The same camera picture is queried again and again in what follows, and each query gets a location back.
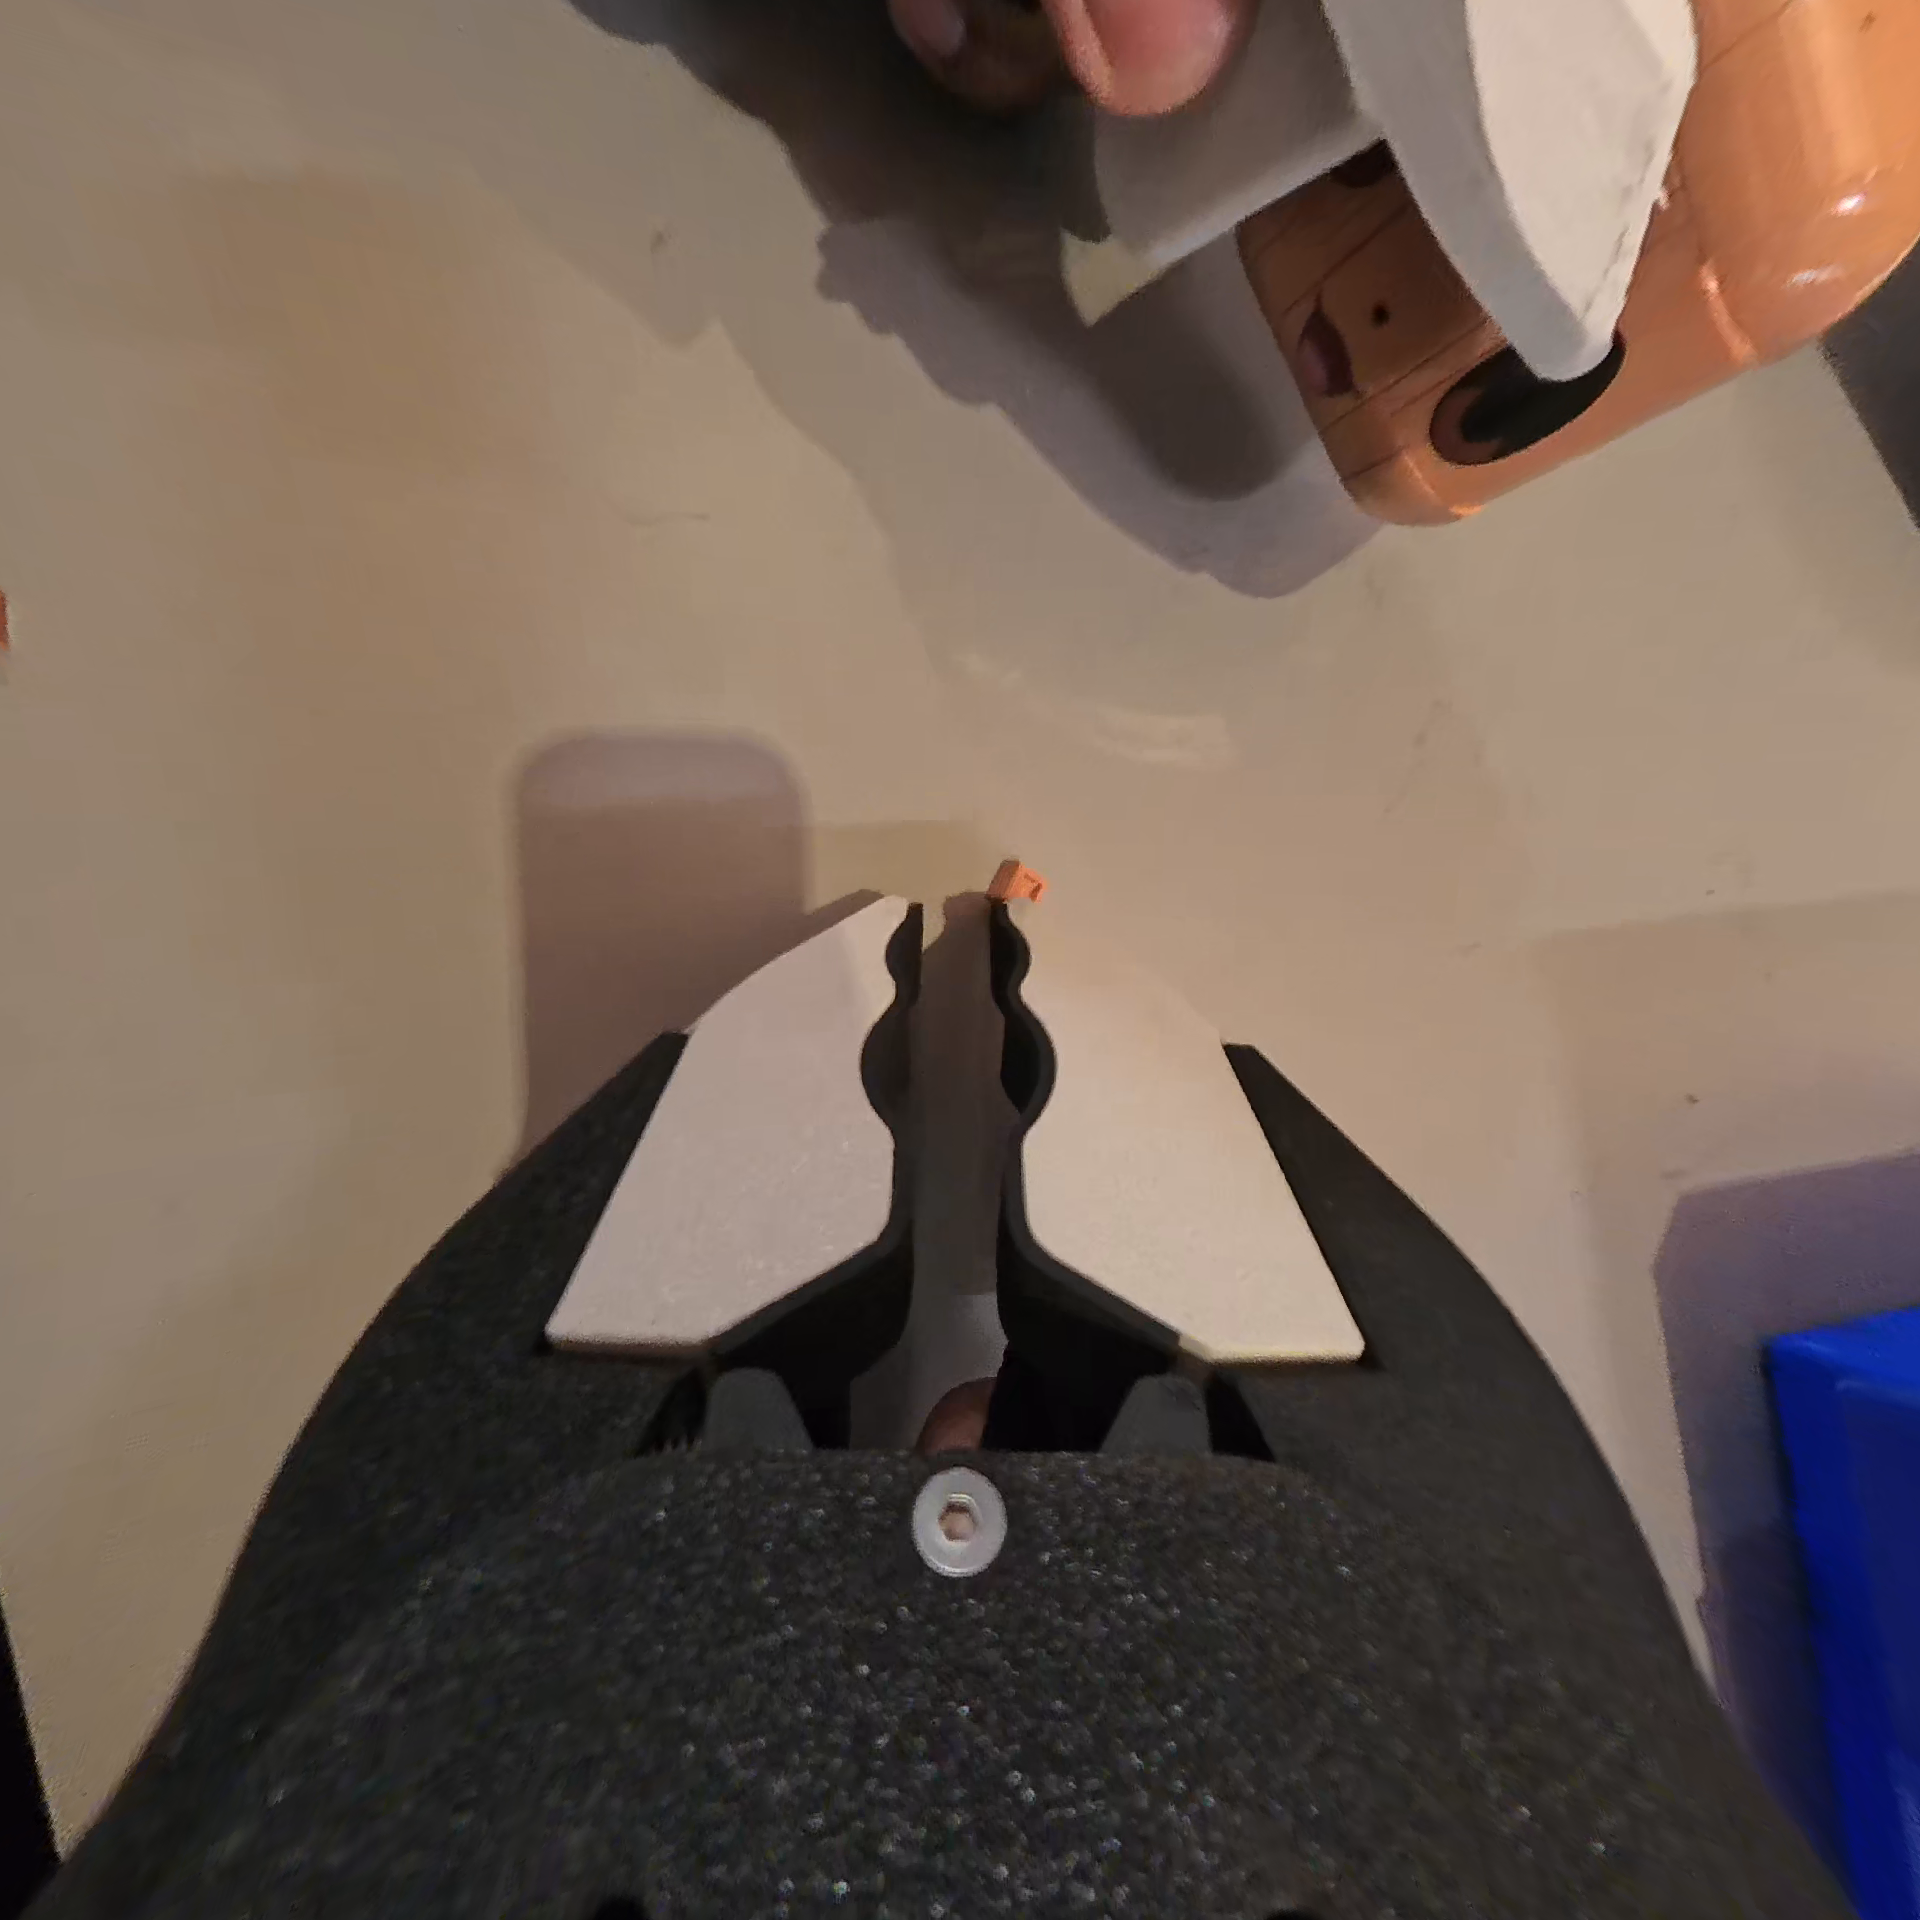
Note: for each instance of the brown lego head model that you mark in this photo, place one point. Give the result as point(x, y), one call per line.
point(1770, 196)

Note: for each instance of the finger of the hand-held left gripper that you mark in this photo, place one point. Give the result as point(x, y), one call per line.
point(1542, 138)

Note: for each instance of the person's left hand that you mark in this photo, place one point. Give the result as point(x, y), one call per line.
point(1155, 42)

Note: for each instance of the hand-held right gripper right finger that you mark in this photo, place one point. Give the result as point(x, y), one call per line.
point(1171, 1199)

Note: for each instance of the blue plastic parts bin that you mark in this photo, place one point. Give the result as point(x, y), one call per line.
point(1861, 1622)

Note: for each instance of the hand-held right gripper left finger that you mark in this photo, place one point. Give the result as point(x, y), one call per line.
point(720, 1186)

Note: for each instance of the small brown lego slope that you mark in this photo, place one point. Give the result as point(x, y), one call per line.
point(1018, 884)

